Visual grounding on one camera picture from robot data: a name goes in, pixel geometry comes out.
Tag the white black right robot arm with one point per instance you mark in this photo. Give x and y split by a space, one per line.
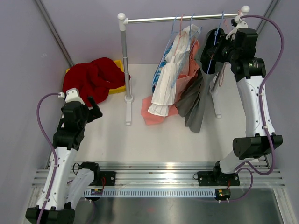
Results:
260 138

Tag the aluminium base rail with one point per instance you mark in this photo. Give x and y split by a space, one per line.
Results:
178 175

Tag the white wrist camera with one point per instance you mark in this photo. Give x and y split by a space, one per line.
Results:
71 98
237 23

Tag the white slotted cable duct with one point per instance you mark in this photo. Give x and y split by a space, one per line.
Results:
151 193

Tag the silver white clothes rack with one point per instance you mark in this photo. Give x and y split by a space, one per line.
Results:
124 21

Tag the blue hanger floral skirt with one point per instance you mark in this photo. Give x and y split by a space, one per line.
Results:
167 45

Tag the blue wire hanger grey skirt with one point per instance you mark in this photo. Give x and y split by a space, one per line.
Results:
215 38

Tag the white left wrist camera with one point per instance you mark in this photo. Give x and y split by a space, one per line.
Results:
71 98

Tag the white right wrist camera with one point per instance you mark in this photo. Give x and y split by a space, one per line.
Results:
237 23

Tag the salmon pink skirt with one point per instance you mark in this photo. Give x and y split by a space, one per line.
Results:
186 77

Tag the red cloth garment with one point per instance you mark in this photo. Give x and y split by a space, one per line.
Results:
93 80

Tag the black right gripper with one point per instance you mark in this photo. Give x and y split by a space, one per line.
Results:
222 41

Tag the yellow plastic bin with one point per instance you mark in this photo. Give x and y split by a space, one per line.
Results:
118 78

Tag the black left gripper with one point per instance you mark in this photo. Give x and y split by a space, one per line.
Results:
93 113

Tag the white pleated skirt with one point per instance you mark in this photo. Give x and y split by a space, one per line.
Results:
164 96

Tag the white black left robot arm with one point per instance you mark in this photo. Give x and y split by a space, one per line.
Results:
60 196

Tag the blue hanger salmon skirt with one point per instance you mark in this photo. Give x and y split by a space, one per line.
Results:
180 57

